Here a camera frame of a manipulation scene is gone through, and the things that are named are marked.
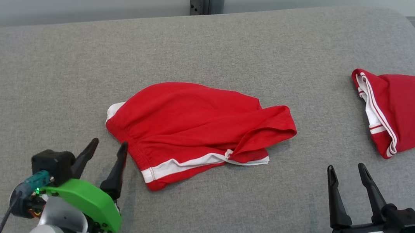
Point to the red shorts white stripe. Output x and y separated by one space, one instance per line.
191 118

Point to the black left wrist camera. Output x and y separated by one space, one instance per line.
51 165

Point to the grey fabric sofa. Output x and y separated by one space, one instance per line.
57 95

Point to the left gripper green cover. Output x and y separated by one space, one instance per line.
92 201

